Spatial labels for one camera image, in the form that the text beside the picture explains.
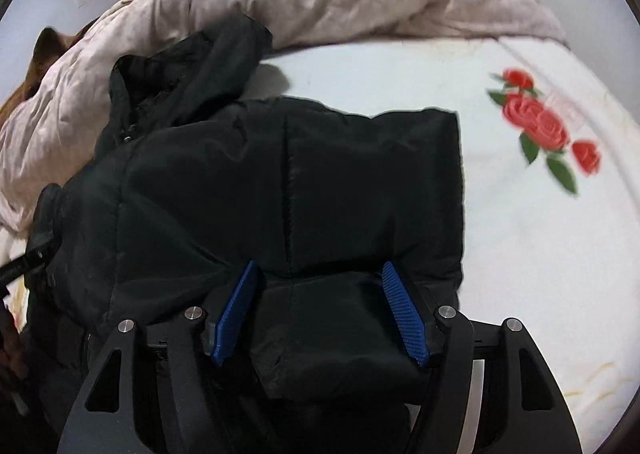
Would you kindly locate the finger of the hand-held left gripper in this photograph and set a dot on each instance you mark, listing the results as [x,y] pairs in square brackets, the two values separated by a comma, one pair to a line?
[30,261]

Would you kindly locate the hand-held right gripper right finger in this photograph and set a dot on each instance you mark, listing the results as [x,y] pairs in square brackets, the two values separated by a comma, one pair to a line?
[406,319]

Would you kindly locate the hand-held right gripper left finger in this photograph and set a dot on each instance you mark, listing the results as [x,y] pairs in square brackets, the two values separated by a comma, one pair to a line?
[235,314]

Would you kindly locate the black padded jacket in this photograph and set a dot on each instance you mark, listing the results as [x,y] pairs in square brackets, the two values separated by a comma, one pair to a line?
[300,184]

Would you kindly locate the white rose-printed bed sheet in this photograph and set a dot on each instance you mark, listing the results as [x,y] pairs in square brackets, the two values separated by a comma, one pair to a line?
[525,244]

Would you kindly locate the brown plush blanket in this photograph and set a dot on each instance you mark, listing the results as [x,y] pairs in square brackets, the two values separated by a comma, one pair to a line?
[35,69]

